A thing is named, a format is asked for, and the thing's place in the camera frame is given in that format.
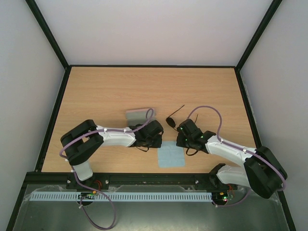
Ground black aluminium frame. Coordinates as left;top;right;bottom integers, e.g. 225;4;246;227
4;0;297;231

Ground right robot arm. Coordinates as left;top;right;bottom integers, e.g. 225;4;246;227
176;119;287;199

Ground light blue cleaning cloth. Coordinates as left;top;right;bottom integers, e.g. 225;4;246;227
157;141;185;168

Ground light blue slotted cable duct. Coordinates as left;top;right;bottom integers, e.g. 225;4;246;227
29;192;212;202

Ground black aviator sunglasses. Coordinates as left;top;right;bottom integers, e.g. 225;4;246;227
165;104;198;134

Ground purple cable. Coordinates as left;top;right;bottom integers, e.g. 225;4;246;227
187;105;288;209
59;108;118;229

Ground black front mounting rail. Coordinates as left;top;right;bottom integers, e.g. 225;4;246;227
66;173;238;192

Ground pink glasses case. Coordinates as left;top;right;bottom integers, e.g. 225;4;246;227
125;108;155;127

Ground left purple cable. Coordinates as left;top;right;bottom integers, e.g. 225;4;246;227
59;108;118;229

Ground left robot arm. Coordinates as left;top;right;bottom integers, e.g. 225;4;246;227
60;119;164;181

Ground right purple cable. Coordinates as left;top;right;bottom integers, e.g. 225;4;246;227
187;105;288;209

